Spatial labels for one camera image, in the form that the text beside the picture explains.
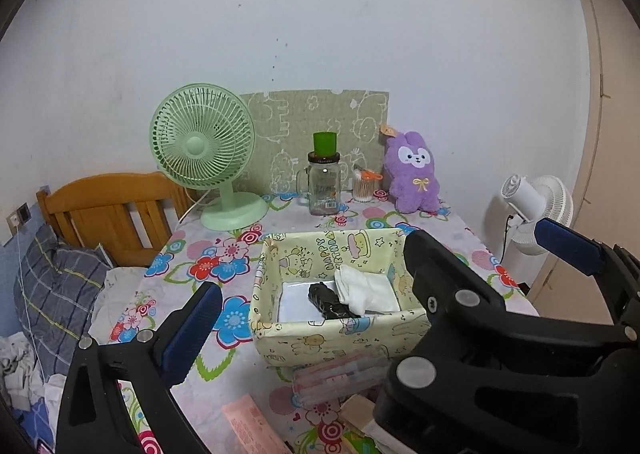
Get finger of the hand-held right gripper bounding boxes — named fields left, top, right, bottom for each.
left=534, top=218, right=640, bottom=341
left=374, top=230, right=640, bottom=454

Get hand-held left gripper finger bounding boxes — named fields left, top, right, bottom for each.
left=55, top=282, right=224, bottom=454

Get yellow cartoon fabric storage basket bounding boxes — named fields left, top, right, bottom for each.
left=248, top=228, right=432, bottom=376

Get white standing fan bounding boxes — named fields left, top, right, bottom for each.
left=500, top=174, right=575, bottom=256

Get white socks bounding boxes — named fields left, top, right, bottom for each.
left=334, top=264, right=401, bottom=314

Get floral tablecloth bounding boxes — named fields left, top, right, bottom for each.
left=90, top=190, right=542, bottom=454

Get purple plush bunny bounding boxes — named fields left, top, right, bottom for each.
left=380, top=124, right=444, bottom=214

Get black sock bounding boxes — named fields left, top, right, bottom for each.
left=308, top=281, right=362, bottom=320

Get cotton swab tub orange lid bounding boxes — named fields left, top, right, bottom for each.
left=353, top=169, right=382, bottom=204

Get pink packet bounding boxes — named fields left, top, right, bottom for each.
left=221, top=394, right=292, bottom=454

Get beige wooden door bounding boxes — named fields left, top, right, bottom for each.
left=525, top=0, right=640, bottom=320

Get glass jar mug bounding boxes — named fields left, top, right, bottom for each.
left=296, top=152, right=344, bottom=218

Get grey plaid pillow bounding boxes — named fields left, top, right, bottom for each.
left=15, top=224, right=119, bottom=381

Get clear plastic box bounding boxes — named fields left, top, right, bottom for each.
left=291, top=353, right=397, bottom=408

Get beige cardboard box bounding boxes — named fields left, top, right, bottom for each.
left=340, top=394, right=384, bottom=436

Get wooden bed headboard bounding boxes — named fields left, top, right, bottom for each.
left=36, top=172, right=194, bottom=268

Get crumpled clothes pile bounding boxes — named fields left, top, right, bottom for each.
left=0, top=333, right=62, bottom=412

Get green desk fan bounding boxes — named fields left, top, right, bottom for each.
left=150, top=82, right=269, bottom=234

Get green cartoon foam mat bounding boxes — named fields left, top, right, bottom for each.
left=239, top=89, right=390, bottom=196

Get black fan power cable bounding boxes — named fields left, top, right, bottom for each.
left=501, top=214, right=516, bottom=262

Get white fan cable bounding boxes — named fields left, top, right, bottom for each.
left=177, top=190, right=210, bottom=225

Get wall socket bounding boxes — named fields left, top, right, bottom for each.
left=6, top=203, right=32, bottom=236

